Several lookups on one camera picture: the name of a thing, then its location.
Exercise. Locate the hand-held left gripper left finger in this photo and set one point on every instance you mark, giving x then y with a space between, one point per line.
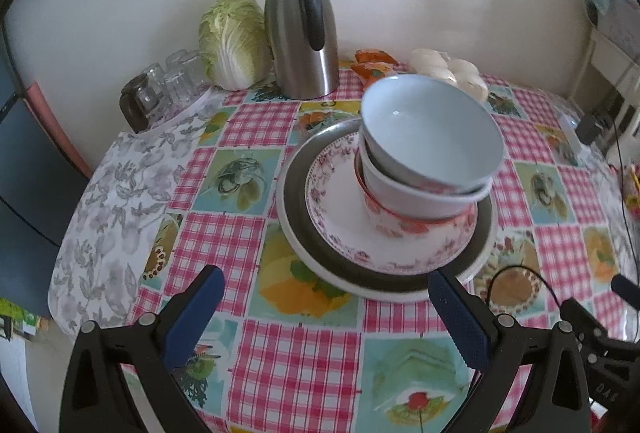
195 313

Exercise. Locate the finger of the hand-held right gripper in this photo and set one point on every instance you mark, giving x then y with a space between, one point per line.
627 290
582 318

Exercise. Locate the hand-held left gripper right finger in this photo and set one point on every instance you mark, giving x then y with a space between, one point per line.
460 323

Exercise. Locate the red patterned bowl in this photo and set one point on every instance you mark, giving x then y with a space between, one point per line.
395 223

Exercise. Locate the white square bowl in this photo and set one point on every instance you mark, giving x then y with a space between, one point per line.
415 203

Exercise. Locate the stainless steel basin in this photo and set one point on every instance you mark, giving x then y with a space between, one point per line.
295 213

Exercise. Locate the floral round plate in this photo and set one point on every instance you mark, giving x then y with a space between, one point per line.
335 213

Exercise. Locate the light blue bowl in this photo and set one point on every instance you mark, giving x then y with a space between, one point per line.
430 133

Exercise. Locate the yellow snack packet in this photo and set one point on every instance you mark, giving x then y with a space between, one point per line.
632 188

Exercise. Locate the pink checked tablecloth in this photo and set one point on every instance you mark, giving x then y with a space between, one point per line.
290 363

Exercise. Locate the grey floral cloth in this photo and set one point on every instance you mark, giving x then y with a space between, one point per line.
115 213

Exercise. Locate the white power strip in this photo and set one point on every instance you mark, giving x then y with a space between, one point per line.
567 135

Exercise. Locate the black power adapter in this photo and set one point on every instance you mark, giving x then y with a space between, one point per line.
592 128

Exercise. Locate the colourful papers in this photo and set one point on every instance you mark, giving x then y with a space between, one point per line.
20 315

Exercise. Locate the dark blue cabinet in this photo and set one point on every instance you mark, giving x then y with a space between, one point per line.
30 203

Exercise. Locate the white shelf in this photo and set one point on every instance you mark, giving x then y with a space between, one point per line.
600 73

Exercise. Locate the clear drinking glass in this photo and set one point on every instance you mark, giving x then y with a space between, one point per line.
192 65
152 85
179 85
175 58

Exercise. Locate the pink board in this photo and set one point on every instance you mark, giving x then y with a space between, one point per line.
55 123

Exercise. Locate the bag of steamed buns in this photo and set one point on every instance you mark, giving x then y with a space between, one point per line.
450 68

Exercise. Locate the orange snack packet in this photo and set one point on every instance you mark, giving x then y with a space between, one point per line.
375 55
370 73

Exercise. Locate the white box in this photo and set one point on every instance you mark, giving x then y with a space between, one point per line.
620 20

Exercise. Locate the napa cabbage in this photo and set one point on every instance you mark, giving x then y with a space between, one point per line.
232 38

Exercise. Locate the stainless steel thermos jug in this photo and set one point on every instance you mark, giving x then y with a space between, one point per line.
295 43

